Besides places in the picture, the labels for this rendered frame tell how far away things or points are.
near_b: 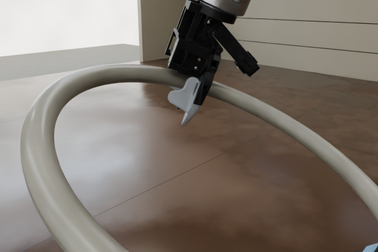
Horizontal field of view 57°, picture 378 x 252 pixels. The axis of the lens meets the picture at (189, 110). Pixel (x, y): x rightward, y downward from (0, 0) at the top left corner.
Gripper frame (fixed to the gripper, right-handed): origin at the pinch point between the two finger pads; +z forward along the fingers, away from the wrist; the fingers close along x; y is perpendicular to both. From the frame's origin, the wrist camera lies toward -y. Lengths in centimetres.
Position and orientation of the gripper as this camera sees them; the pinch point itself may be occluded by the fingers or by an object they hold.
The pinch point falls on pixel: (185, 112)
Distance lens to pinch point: 66.3
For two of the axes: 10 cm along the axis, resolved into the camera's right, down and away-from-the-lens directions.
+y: -9.2, -2.6, -3.0
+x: 1.5, 4.8, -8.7
